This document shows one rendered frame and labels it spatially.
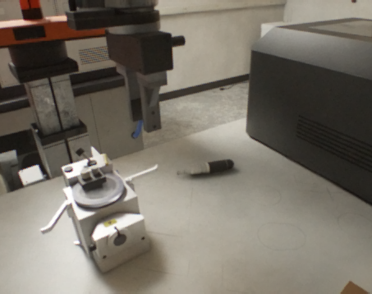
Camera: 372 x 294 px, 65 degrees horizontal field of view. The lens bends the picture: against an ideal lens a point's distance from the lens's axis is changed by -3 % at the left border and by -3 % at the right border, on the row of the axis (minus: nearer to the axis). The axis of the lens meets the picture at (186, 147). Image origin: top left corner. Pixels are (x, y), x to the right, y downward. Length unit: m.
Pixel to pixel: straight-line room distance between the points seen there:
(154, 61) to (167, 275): 0.33
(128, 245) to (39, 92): 0.55
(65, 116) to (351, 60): 0.75
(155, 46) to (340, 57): 0.39
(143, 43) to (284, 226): 0.40
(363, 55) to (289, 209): 0.32
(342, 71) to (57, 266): 0.62
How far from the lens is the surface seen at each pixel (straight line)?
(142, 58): 0.41
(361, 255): 0.59
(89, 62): 2.07
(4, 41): 0.88
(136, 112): 0.52
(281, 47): 0.75
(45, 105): 0.93
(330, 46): 0.69
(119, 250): 0.51
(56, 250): 0.59
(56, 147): 0.97
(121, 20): 0.43
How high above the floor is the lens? 1.31
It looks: 30 degrees down
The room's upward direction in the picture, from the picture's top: 2 degrees counter-clockwise
